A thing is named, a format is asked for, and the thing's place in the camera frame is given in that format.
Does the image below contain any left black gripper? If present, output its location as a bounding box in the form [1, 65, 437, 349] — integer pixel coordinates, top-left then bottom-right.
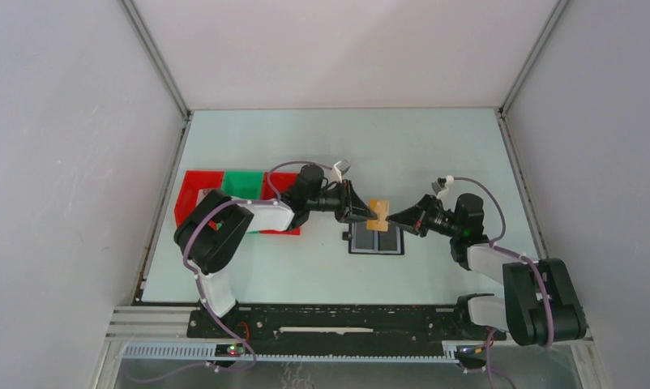
[306, 180, 377, 224]

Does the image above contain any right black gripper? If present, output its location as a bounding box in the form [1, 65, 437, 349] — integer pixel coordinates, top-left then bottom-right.
[387, 193, 463, 238]

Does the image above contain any black leather card holder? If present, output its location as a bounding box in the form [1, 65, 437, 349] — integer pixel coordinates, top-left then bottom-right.
[341, 223, 405, 256]

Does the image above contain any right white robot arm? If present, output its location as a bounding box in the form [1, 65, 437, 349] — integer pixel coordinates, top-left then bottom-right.
[386, 193, 588, 347]

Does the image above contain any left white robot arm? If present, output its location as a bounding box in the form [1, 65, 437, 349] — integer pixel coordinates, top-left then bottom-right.
[173, 160, 378, 338]

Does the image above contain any right red plastic bin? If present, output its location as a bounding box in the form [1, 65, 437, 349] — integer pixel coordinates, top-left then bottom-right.
[258, 172, 305, 237]

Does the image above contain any red plastic bin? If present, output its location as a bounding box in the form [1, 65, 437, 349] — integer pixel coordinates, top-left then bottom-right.
[173, 170, 225, 227]
[258, 172, 305, 237]

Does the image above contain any green plastic bin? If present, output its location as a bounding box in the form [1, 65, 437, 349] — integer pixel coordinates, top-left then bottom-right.
[220, 170, 266, 235]

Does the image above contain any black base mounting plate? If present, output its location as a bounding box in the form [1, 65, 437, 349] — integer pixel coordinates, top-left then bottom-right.
[186, 303, 489, 357]

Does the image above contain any left red plastic bin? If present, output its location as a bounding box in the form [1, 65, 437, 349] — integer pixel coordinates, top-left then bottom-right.
[173, 170, 225, 227]

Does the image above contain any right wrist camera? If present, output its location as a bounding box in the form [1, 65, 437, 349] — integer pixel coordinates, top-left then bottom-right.
[431, 175, 455, 199]

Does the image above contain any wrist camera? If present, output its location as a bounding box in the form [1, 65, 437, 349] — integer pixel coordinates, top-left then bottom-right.
[328, 160, 351, 183]
[431, 175, 455, 199]

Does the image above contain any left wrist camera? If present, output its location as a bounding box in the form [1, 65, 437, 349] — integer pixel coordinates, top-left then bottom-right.
[328, 160, 351, 183]

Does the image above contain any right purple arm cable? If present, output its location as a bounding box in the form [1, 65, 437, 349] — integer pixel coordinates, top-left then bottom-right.
[438, 176, 557, 389]

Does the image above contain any aluminium frame rail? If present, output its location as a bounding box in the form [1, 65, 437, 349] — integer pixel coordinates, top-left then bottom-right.
[105, 306, 198, 343]

